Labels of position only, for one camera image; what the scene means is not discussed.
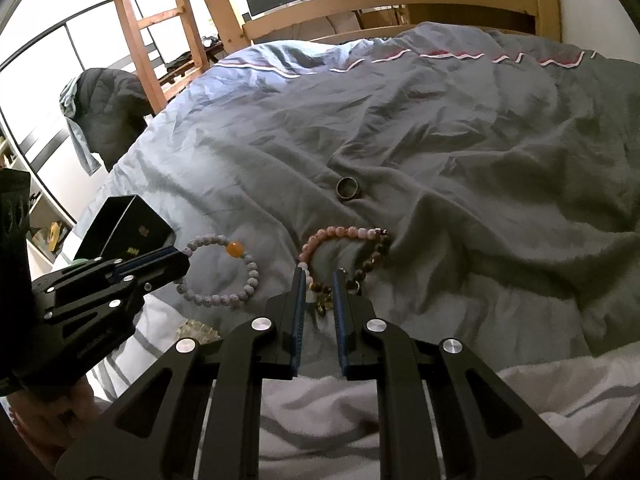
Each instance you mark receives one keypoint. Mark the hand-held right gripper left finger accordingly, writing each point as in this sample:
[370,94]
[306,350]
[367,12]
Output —
[298,325]

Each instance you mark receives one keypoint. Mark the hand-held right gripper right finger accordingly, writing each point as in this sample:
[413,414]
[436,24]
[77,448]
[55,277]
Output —
[340,325]

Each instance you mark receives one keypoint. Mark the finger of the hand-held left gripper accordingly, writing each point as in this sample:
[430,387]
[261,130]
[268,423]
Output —
[150,259]
[125,297]

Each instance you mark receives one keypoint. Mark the black jewelry box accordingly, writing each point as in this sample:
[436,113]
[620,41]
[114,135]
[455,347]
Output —
[127,230]

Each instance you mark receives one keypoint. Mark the person's left hand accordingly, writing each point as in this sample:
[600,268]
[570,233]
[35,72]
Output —
[47,425]

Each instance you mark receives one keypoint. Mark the white striped blanket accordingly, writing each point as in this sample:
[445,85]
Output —
[320,410]

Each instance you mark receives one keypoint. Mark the cluttered white shelf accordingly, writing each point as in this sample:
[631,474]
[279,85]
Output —
[47,230]

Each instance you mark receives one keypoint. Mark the light teal cloth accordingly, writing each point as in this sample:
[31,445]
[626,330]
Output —
[80,140]

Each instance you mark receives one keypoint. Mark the dark padded jacket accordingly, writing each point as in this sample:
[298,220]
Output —
[112,110]

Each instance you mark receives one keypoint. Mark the grey duvet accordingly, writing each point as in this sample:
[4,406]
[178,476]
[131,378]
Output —
[450,170]

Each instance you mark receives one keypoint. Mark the cluttered dark desk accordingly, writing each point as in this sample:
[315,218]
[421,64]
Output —
[192,55]

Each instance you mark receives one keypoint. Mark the white sliding wardrobe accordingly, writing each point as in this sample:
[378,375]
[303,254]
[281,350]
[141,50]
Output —
[45,70]

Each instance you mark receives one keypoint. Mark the wooden ladder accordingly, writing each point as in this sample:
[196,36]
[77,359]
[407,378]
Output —
[135,20]

